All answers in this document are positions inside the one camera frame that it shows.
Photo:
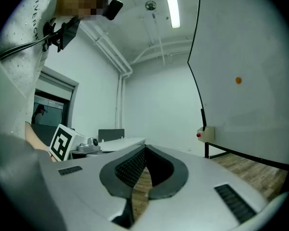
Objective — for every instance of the person's white t-shirt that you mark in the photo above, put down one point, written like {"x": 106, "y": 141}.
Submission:
{"x": 19, "y": 20}

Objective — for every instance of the grey desk partition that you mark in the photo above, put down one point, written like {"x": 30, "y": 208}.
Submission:
{"x": 110, "y": 134}

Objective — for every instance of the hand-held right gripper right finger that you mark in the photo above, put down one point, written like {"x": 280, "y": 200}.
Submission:
{"x": 197, "y": 196}

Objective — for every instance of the black chest mount device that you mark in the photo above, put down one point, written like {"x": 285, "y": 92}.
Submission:
{"x": 63, "y": 34}

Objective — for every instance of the person's left forearm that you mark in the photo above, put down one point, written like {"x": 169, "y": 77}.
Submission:
{"x": 32, "y": 136}

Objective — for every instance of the long ceiling light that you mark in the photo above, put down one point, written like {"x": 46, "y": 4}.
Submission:
{"x": 171, "y": 3}

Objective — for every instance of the white ceiling conduit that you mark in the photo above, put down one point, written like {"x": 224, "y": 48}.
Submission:
{"x": 159, "y": 48}

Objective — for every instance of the black head camera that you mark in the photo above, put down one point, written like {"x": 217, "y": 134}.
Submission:
{"x": 113, "y": 8}

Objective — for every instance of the white roller blind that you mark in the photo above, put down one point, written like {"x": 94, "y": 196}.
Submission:
{"x": 55, "y": 83}

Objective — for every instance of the person's head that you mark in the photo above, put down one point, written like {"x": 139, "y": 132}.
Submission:
{"x": 79, "y": 1}

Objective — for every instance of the large whiteboard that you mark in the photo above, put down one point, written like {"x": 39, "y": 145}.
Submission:
{"x": 236, "y": 37}

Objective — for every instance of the dark framed window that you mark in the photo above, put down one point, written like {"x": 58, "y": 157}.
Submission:
{"x": 50, "y": 117}

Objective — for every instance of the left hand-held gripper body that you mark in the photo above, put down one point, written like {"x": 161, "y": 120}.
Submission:
{"x": 61, "y": 142}

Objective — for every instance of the orange round magnet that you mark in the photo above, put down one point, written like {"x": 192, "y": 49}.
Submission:
{"x": 238, "y": 80}

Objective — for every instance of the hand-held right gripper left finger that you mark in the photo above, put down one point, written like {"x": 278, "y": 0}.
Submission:
{"x": 86, "y": 189}

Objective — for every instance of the white wall pipes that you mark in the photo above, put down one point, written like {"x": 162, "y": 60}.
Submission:
{"x": 110, "y": 52}

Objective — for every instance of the round ceiling fixture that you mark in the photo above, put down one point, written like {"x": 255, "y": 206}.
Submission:
{"x": 150, "y": 5}

